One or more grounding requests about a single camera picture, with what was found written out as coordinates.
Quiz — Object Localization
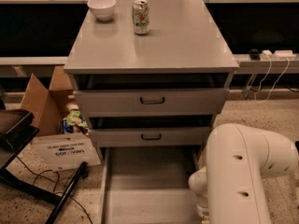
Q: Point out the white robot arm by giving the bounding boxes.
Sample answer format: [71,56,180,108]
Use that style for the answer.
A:
[189,123,298,224]

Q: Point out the grey middle drawer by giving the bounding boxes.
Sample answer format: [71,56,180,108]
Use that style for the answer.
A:
[90,127,210,147]

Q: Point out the black floor cable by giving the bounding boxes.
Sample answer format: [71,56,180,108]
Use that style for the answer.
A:
[6,138,94,224]

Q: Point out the white green soda can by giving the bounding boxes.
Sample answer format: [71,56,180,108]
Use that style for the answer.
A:
[132,0,150,35]

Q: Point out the brown cardboard box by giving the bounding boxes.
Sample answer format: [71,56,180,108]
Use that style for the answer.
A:
[21,65,101,171]

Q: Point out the grey drawer cabinet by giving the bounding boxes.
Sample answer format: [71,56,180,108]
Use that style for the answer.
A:
[64,0,240,161]

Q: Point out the grey drawer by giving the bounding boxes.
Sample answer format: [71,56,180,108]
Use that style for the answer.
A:
[74,89,228,118]
[99,147,201,224]
[90,127,210,147]

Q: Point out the white hanging cable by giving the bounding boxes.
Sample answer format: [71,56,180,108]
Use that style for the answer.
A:
[253,58,292,104]

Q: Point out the grey bottom drawer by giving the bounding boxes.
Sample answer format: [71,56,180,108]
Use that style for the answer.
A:
[99,147,201,224]

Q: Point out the green toy figure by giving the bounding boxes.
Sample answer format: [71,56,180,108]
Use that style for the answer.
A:
[61,103,89,136]

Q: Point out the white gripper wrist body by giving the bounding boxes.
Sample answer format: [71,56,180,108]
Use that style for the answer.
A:
[196,196,209,224]

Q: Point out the white ceramic bowl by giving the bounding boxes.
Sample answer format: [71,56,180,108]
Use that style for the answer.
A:
[87,0,116,21]

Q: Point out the black adapter on ledge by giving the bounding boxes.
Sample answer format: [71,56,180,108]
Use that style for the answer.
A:
[249,49,261,61]

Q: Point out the white power strip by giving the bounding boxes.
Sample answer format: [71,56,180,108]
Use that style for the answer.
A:
[262,50,296,60]

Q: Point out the grey top drawer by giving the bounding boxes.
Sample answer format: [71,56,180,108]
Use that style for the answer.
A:
[74,89,228,118]

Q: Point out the black stand with tray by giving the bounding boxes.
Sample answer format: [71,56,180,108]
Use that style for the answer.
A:
[0,109,88,224]

